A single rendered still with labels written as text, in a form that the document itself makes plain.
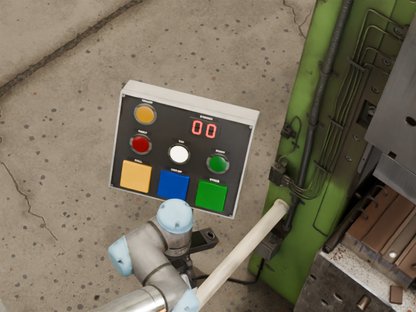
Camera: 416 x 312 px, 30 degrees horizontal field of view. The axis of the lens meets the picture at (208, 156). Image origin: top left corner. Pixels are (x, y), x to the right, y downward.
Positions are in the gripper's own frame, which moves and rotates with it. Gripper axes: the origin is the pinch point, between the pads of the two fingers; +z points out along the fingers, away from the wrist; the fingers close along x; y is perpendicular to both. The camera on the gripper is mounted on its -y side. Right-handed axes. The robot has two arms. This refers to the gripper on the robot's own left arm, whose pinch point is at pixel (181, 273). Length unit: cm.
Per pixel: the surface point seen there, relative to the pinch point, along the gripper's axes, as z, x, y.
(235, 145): -20.5, -15.7, -23.1
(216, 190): -9.3, -11.9, -16.5
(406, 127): -55, 14, -42
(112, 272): 94, -46, 2
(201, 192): -8.0, -14.0, -13.3
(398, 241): -5, 20, -51
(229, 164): -15.9, -14.1, -20.8
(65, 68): 94, -143, -21
